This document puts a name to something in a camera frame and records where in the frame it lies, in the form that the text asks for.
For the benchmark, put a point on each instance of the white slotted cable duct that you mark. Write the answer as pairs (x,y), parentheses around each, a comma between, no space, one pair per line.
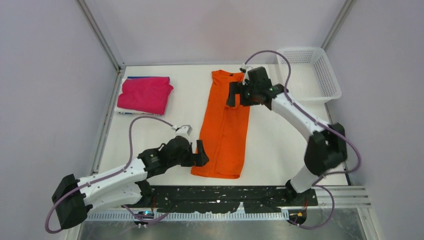
(239,215)

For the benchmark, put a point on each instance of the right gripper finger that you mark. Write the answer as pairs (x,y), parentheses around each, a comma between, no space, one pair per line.
(250,98)
(235,94)

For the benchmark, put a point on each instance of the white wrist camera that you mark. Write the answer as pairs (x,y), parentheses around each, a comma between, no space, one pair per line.
(182,131)
(244,68)

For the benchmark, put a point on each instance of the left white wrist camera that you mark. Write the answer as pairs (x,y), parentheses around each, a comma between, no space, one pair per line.
(182,131)

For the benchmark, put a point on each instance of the orange t shirt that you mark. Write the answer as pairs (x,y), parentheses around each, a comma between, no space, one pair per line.
(224,130)

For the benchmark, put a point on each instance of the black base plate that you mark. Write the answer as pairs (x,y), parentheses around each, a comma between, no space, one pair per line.
(223,199)

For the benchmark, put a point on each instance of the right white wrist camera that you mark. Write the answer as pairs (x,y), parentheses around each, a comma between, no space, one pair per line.
(244,68)

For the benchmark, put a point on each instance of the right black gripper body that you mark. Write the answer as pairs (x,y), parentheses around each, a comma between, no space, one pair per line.
(251,89)

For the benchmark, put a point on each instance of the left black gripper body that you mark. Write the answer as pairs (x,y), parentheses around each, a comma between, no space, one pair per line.
(186,157)

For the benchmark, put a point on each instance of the folded pink t shirt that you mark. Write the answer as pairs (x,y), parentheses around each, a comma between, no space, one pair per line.
(145,94)

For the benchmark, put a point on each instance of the white plastic basket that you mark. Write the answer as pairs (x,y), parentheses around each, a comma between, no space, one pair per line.
(312,77)

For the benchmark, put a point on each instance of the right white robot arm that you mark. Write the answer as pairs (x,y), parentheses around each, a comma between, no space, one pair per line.
(326,143)

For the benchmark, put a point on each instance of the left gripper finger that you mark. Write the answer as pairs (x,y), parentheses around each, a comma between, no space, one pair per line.
(201,156)
(194,161)

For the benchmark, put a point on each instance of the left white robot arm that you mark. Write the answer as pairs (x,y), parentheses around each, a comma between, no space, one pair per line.
(76,198)

